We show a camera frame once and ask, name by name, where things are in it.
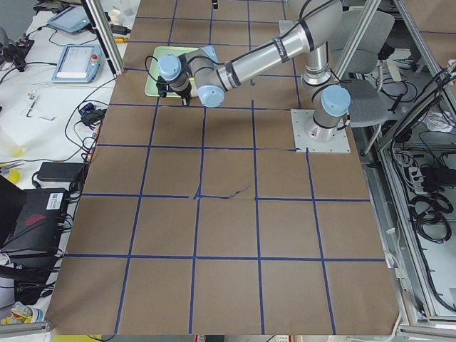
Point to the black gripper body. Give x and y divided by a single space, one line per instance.
184 94

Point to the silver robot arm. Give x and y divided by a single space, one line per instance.
316 21

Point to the light green plastic tray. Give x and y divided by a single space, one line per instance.
150 86

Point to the white paper cup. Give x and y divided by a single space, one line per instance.
115 17

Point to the near blue teach pendant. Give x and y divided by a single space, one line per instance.
78 64

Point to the blue teach pendant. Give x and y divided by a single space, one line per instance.
70 20
78 64

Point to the far blue teach pendant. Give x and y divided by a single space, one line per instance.
70 20

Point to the black power adapter brick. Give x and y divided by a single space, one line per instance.
59 171

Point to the grey office chair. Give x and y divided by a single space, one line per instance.
366 108

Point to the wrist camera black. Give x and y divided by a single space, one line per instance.
162 89

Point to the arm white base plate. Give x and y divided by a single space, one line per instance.
285 26
309 137

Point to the aluminium frame post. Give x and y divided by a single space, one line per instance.
100 25

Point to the aluminium side rail frame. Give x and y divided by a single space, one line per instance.
411 168

